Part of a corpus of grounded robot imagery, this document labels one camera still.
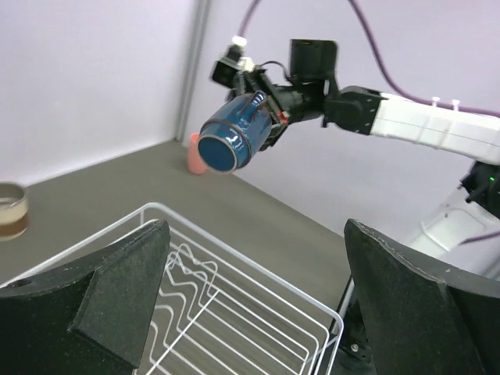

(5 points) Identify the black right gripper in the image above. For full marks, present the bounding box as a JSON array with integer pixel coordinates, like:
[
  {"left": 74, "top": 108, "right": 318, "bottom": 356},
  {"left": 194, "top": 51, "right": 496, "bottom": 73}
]
[{"left": 230, "top": 68, "right": 309, "bottom": 151}]

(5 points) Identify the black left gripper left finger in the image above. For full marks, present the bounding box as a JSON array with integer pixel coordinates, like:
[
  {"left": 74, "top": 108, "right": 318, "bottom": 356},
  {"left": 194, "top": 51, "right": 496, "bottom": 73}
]
[{"left": 1, "top": 220, "right": 170, "bottom": 374}]

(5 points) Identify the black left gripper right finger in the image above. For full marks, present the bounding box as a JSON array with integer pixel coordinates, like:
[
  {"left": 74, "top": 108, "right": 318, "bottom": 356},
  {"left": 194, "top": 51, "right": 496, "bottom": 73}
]
[{"left": 344, "top": 220, "right": 499, "bottom": 375}]

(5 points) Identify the dark blue ceramic mug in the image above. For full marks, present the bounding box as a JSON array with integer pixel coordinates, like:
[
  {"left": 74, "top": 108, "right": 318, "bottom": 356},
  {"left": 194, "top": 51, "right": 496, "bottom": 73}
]
[{"left": 197, "top": 91, "right": 272, "bottom": 173}]

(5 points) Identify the pink plastic tumbler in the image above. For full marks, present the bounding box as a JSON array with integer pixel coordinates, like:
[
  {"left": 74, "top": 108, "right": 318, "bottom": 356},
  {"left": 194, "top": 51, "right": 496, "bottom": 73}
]
[{"left": 187, "top": 133, "right": 207, "bottom": 175}]

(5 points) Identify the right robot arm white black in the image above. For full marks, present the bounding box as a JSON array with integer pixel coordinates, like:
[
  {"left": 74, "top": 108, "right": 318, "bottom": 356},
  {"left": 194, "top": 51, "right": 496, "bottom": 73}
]
[{"left": 227, "top": 36, "right": 499, "bottom": 255}]

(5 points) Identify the glass cup with brown band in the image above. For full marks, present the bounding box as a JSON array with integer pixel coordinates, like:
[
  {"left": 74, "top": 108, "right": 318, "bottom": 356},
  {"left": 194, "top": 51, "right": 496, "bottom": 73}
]
[{"left": 0, "top": 182, "right": 29, "bottom": 241}]

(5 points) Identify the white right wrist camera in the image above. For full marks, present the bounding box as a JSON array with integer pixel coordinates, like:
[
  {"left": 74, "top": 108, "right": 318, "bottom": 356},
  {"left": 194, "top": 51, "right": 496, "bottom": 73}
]
[{"left": 211, "top": 36, "right": 255, "bottom": 88}]

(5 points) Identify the white wire dish rack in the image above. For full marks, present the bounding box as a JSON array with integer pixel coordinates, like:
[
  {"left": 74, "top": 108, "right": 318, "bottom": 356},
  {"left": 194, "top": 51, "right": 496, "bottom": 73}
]
[{"left": 1, "top": 202, "right": 344, "bottom": 374}]

